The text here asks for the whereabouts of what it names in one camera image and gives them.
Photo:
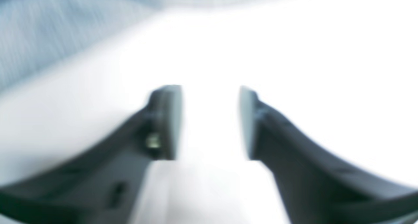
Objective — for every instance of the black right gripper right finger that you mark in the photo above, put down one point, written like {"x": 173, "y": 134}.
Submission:
{"x": 317, "y": 187}

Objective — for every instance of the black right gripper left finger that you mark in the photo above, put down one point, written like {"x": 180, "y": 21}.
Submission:
{"x": 101, "y": 185}

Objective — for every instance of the grey T-shirt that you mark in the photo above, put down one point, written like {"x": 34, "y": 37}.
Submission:
{"x": 35, "y": 34}

